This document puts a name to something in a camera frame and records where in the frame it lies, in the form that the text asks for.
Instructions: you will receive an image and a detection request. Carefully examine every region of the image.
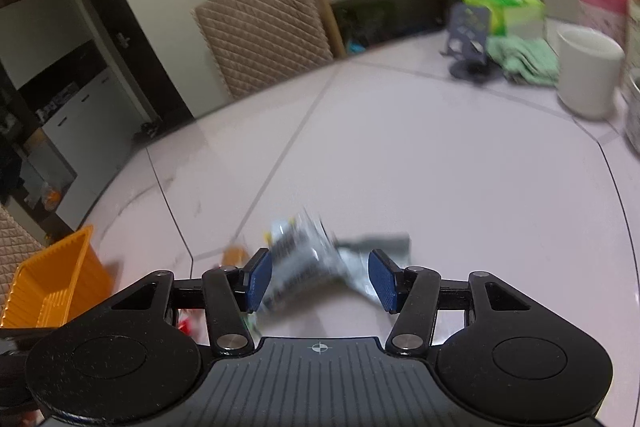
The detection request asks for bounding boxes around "grey printed snack packet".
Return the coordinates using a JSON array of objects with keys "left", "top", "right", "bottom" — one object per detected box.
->
[{"left": 262, "top": 212, "right": 412, "bottom": 323}]

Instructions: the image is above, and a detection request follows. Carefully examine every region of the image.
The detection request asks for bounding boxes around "white cup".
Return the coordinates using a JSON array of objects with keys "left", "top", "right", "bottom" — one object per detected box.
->
[{"left": 555, "top": 26, "right": 626, "bottom": 120}]

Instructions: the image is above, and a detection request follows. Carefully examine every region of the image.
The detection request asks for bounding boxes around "orange plastic basket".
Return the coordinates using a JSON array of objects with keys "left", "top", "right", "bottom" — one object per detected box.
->
[{"left": 0, "top": 225, "right": 113, "bottom": 330}]

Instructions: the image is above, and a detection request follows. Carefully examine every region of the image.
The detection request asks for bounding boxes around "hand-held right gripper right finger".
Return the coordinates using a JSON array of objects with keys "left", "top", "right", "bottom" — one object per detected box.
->
[{"left": 367, "top": 248, "right": 538, "bottom": 356}]

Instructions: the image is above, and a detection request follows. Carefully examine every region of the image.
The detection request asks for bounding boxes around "green cloth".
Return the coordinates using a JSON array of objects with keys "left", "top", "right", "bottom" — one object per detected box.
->
[{"left": 487, "top": 36, "right": 561, "bottom": 86}]

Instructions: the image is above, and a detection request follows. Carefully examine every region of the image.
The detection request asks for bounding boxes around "grey phone stand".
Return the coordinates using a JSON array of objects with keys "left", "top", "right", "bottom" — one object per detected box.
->
[{"left": 440, "top": 3, "right": 493, "bottom": 80}]

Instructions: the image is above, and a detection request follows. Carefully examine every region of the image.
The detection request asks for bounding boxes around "green tissue box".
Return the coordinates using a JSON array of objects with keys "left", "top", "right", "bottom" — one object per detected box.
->
[{"left": 462, "top": 0, "right": 547, "bottom": 40}]

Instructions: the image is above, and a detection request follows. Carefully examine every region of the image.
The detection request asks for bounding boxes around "pink container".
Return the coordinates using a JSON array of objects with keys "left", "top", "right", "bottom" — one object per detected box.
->
[{"left": 572, "top": 0, "right": 632, "bottom": 50}]

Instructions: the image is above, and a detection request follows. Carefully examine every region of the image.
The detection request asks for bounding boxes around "red snack packet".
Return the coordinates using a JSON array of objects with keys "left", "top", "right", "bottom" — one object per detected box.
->
[{"left": 177, "top": 309, "right": 196, "bottom": 338}]

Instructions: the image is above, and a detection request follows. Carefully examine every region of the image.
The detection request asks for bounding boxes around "white cabinet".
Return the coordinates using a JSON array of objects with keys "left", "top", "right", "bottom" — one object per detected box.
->
[{"left": 37, "top": 67, "right": 151, "bottom": 228}]

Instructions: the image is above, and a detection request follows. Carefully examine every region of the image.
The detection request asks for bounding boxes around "beige quilted chair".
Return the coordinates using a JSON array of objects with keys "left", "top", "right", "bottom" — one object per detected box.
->
[
  {"left": 191, "top": 0, "right": 335, "bottom": 98},
  {"left": 0, "top": 204, "right": 46, "bottom": 288}
]

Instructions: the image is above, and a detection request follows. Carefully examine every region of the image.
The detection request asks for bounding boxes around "dark wooden door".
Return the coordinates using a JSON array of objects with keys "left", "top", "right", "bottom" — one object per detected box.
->
[{"left": 67, "top": 0, "right": 196, "bottom": 122}]

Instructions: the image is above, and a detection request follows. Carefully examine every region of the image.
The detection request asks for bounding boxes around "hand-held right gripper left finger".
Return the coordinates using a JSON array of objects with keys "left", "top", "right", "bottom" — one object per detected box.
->
[{"left": 107, "top": 248, "right": 275, "bottom": 356}]

